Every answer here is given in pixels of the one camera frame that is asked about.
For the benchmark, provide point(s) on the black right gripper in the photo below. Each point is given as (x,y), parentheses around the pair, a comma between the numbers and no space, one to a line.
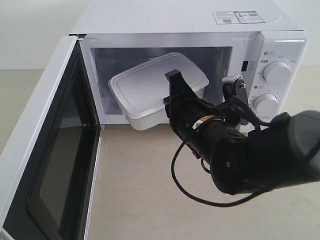
(209,131)

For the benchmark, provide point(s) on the white lidded plastic container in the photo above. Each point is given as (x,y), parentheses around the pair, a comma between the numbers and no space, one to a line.
(140,90)

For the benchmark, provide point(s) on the white microwave door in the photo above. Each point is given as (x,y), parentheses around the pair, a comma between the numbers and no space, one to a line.
(49,163)

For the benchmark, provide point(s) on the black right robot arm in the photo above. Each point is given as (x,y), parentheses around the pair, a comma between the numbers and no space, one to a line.
(244,153)

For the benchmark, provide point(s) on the printed paper instruction sheet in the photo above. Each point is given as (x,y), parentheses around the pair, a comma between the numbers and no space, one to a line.
(237,17)

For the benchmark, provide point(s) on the white microwave oven body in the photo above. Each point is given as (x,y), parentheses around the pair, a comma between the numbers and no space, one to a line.
(116,35)

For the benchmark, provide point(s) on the lower white control knob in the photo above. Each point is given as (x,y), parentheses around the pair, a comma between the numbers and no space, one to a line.
(265,103)

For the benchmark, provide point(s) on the white control knob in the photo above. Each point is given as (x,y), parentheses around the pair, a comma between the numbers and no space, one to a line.
(265,103)
(276,72)

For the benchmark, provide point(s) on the upper white control knob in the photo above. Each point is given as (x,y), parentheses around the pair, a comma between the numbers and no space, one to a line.
(276,72)

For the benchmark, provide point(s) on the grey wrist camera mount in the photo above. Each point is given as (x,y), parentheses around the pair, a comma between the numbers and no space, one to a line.
(234,86)

